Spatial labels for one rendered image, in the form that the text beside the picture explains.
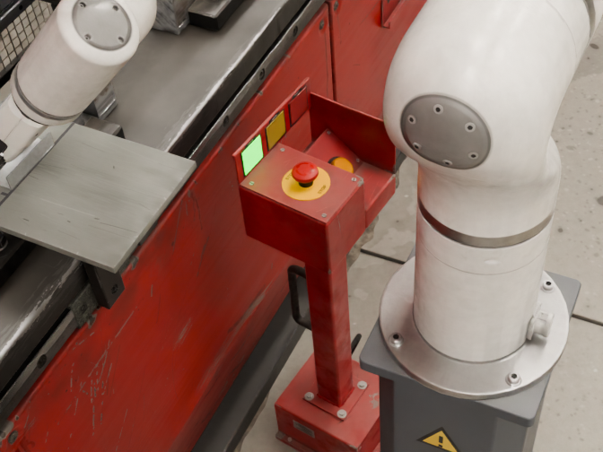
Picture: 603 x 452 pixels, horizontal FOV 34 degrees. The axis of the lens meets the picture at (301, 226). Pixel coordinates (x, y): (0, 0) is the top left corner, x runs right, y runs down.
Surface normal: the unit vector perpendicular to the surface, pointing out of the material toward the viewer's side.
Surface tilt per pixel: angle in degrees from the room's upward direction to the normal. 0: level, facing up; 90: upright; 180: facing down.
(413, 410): 90
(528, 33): 31
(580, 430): 0
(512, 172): 106
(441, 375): 0
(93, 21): 41
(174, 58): 0
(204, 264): 90
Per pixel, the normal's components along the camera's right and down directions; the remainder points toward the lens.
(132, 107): -0.07, -0.66
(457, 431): -0.42, 0.70
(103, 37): 0.54, -0.28
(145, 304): 0.90, 0.29
